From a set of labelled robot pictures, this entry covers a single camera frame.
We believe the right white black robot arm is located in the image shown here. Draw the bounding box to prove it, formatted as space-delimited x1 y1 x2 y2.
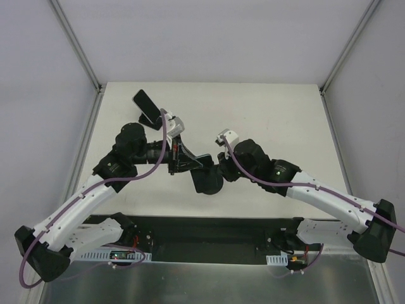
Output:
216 130 399 263

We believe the purple cable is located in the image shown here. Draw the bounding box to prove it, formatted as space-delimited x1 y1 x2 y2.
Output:
19 108 173 289
221 136 405 276

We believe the white slotted cable duct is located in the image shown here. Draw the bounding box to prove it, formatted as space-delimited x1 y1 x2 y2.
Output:
266 253 289 267
75 248 152 263

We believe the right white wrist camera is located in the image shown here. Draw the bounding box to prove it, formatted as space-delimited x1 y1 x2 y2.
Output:
215 129 239 149

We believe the black smartphone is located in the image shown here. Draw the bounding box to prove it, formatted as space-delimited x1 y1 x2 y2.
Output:
190 154 223 195
132 89 161 122

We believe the aluminium frame post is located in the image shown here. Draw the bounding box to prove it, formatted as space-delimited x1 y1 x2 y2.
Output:
49 0 105 92
319 0 383 94

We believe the right aluminium frame post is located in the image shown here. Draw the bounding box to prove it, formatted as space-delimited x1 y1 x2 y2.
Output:
319 0 383 94

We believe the right white slotted cable duct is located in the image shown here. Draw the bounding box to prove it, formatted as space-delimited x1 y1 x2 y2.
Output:
266 253 289 267

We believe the left white slotted cable duct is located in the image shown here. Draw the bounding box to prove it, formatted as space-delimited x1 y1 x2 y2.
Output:
75 248 152 263

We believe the left aluminium frame post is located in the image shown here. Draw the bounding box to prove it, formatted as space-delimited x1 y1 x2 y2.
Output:
49 0 105 92

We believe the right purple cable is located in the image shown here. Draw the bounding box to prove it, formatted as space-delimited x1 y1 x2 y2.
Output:
221 136 405 276

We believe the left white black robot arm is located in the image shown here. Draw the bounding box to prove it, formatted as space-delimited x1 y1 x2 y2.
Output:
15 120 213 288

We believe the black round-base clamp phone stand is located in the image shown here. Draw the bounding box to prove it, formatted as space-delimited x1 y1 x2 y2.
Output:
190 165 223 195

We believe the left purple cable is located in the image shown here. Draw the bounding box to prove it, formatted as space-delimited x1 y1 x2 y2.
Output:
19 108 173 289

